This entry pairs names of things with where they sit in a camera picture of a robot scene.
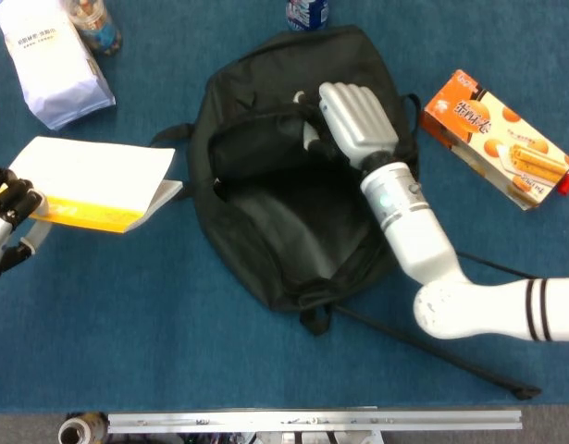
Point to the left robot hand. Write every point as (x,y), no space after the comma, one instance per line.
(11,199)

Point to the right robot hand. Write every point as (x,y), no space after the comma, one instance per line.
(358,120)

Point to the white yellow Lexicon book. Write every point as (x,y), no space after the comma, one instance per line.
(94,171)

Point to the black backpack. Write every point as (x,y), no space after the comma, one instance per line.
(284,231)

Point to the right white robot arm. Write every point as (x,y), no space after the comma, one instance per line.
(418,240)

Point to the blue Pepsi bottle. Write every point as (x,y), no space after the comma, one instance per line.
(307,11)

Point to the white snack bag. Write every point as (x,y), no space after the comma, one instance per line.
(48,69)

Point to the orange egg roll box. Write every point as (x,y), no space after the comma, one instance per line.
(492,134)

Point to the blue felt table cover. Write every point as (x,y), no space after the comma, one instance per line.
(127,333)

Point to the clear jar of coloured pencils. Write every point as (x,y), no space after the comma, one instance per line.
(99,28)

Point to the red marker pen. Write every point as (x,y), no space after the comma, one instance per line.
(568,178)

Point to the brown tape roll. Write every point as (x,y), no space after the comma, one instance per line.
(78,430)

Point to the aluminium profile rail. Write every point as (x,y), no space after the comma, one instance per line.
(312,421)

